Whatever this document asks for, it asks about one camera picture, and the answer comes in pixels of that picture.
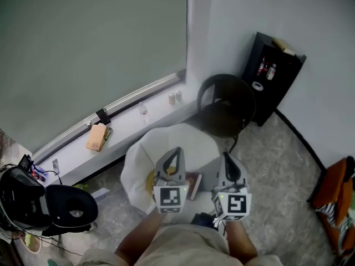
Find black mini fridge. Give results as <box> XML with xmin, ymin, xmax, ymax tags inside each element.
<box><xmin>241</xmin><ymin>31</ymin><xmax>307</xmax><ymax>127</ymax></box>

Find white flower-shaped cushion seat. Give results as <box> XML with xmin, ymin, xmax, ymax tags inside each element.
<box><xmin>120</xmin><ymin>122</ymin><xmax>222</xmax><ymax>216</ymax></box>

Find black blind bracket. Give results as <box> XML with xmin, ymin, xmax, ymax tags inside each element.
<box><xmin>95</xmin><ymin>108</ymin><xmax>111</xmax><ymax>124</ymax></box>

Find white flat board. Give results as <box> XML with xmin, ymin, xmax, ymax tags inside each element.
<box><xmin>90</xmin><ymin>187</ymin><xmax>111</xmax><ymax>203</ymax></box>

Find white label bottle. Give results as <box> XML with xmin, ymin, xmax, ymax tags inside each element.
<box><xmin>265</xmin><ymin>63</ymin><xmax>277</xmax><ymax>81</ymax></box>

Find person's beige shirt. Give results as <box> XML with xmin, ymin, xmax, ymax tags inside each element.
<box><xmin>79</xmin><ymin>223</ymin><xmax>283</xmax><ymax>266</ymax></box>

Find person's left forearm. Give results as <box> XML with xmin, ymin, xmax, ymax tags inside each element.
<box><xmin>114</xmin><ymin>211</ymin><xmax>167</xmax><ymax>262</ymax></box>

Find colourful electronics cluster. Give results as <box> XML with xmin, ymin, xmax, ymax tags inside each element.
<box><xmin>30</xmin><ymin>166</ymin><xmax>47</xmax><ymax>182</ymax></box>

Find tan flat box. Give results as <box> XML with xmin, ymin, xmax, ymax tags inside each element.
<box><xmin>271</xmin><ymin>37</ymin><xmax>296</xmax><ymax>57</ymax></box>

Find tan cardboard box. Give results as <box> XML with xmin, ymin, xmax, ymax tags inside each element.
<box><xmin>85</xmin><ymin>122</ymin><xmax>108</xmax><ymax>152</ymax></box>

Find black round chair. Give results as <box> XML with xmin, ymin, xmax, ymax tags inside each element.
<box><xmin>196</xmin><ymin>73</ymin><xmax>257</xmax><ymax>154</ymax></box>

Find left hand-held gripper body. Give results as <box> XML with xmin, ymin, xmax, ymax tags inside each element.
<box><xmin>151</xmin><ymin>177</ymin><xmax>190</xmax><ymax>214</ymax></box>

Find white window sill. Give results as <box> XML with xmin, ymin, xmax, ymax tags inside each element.
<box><xmin>29</xmin><ymin>86</ymin><xmax>202</xmax><ymax>187</ymax></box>

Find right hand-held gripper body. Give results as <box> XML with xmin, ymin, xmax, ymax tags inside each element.
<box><xmin>211</xmin><ymin>186</ymin><xmax>253</xmax><ymax>222</ymax></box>

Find small black monitor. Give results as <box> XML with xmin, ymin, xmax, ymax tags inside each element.
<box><xmin>18</xmin><ymin>154</ymin><xmax>34</xmax><ymax>171</ymax></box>

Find zebra striped cushion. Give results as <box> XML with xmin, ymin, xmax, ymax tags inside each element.
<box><xmin>315</xmin><ymin>201</ymin><xmax>352</xmax><ymax>234</ymax></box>

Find orange bag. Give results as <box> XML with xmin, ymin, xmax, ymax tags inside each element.
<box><xmin>306</xmin><ymin>156</ymin><xmax>355</xmax><ymax>257</ymax></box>

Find person's legs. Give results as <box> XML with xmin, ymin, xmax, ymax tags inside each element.
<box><xmin>190</xmin><ymin>212</ymin><xmax>227</xmax><ymax>232</ymax></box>

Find grey roller blind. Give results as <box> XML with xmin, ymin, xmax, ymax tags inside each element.
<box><xmin>0</xmin><ymin>0</ymin><xmax>189</xmax><ymax>156</ymax></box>

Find person's right forearm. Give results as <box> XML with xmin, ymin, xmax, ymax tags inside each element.
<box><xmin>225</xmin><ymin>219</ymin><xmax>258</xmax><ymax>258</ymax></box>

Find red drink bottle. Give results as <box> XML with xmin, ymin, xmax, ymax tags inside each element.
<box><xmin>256</xmin><ymin>57</ymin><xmax>267</xmax><ymax>76</ymax></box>

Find dark red book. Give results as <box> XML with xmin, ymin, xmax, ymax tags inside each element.
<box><xmin>185</xmin><ymin>172</ymin><xmax>203</xmax><ymax>201</ymax></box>

